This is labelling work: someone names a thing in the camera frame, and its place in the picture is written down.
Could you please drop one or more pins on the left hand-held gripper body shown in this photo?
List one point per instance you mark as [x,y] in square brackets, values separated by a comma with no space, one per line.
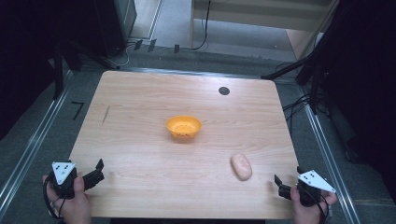
[63,174]

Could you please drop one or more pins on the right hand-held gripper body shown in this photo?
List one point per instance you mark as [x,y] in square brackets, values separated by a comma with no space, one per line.
[313,182]

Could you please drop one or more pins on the dark cabinet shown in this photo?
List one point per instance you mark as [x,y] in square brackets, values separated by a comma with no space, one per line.
[116,25]

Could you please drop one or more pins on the person's left hand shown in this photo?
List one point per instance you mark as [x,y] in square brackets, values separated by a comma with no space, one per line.
[74,208]

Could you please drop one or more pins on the metal floor rail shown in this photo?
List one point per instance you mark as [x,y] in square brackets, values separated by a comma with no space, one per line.
[34,143]
[327,149]

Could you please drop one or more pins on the light wooden furniture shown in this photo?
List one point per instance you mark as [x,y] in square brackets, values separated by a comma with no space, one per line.
[249,14]

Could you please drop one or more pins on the orange plastic bowl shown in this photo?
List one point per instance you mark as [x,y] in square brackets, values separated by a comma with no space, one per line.
[183,126]

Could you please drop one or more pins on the black round table grommet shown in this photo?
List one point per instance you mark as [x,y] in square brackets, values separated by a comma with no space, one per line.
[224,90]

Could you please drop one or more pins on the person's right hand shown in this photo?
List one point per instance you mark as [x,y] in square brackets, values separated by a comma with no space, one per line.
[306,214]

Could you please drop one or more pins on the black metal stand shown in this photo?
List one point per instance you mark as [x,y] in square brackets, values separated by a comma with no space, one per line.
[314,62]
[58,71]

